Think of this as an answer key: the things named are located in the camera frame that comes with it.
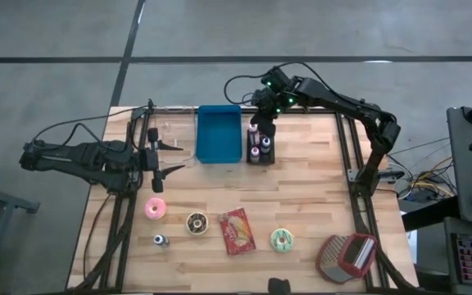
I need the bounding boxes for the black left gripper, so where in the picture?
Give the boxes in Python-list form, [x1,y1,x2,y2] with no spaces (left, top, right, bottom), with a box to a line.
[137,127,187,194]

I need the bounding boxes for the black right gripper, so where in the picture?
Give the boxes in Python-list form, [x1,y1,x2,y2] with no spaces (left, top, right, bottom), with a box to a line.
[249,90,278,140]

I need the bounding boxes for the pink frosted toy donut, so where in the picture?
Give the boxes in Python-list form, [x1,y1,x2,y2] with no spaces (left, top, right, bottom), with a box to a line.
[143,197,167,221]

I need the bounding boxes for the chocolate frosted toy donut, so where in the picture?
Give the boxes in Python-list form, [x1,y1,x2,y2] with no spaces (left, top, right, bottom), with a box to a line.
[185,211,209,236]

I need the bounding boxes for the red popcorn packet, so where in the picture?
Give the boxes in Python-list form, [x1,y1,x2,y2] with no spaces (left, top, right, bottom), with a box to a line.
[218,207,256,256]

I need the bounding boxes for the green frosted toy donut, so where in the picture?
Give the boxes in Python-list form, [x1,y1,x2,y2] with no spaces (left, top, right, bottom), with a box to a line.
[270,228,295,253]

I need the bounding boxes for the clear plastic bin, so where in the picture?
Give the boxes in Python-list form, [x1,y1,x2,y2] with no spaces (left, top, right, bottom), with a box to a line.
[152,107,199,166]

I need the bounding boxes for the black slotted plastic basket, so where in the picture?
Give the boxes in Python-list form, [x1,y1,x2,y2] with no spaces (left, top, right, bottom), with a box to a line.
[246,127,277,164]

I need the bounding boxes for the blue plastic bin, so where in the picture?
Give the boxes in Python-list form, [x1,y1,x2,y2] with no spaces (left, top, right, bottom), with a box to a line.
[195,104,244,165]

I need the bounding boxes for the red metal box grater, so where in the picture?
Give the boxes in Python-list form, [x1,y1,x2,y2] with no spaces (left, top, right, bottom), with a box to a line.
[315,232,379,285]

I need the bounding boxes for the dark rounded object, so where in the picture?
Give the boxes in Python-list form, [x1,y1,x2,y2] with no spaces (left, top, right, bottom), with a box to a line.
[267,277,291,294]

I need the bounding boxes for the black stand leg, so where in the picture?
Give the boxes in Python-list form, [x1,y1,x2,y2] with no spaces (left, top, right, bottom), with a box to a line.
[402,195,461,233]

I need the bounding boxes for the black aluminium table frame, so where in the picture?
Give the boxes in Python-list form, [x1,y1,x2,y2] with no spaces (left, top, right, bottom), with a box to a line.
[70,98,421,294]

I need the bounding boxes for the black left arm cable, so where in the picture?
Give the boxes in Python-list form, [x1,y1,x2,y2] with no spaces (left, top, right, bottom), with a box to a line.
[30,107,151,144]

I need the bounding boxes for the black cable bundle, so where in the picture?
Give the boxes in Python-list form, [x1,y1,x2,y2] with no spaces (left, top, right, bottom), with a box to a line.
[71,192,135,293]

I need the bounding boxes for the tangle of floor cables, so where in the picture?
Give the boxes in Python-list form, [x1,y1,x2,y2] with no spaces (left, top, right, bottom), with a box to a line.
[387,138,461,206]

